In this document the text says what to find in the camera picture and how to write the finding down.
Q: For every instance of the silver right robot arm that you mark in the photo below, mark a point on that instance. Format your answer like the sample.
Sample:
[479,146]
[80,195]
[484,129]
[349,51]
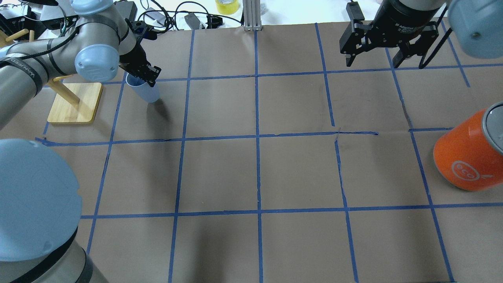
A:
[476,23]

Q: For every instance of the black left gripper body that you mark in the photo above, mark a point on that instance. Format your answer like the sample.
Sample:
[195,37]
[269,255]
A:
[134,57]

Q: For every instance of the large black power brick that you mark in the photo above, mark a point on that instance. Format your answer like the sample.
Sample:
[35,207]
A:
[127,9]

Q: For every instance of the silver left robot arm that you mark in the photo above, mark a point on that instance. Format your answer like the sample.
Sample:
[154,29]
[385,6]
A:
[40,205]

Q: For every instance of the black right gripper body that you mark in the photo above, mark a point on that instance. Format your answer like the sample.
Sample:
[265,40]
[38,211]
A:
[408,16]

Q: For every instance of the orange can-shaped container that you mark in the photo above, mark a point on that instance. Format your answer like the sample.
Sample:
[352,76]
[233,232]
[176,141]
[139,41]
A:
[470,156]

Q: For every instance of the wooden mug tree stand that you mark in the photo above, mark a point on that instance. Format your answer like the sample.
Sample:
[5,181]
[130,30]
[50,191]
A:
[28,66]

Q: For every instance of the yellow tape roll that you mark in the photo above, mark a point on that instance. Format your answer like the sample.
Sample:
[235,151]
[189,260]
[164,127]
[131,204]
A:
[227,7]

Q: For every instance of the aluminium frame post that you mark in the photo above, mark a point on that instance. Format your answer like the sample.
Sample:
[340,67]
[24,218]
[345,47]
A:
[252,15]

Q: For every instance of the light blue plastic cup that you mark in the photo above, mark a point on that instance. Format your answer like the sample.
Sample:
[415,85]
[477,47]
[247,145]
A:
[148,93]

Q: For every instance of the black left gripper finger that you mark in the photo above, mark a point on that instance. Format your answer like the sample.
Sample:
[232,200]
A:
[151,81]

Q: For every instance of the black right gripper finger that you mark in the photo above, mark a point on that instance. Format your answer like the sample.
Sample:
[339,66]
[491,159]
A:
[349,59]
[399,58]

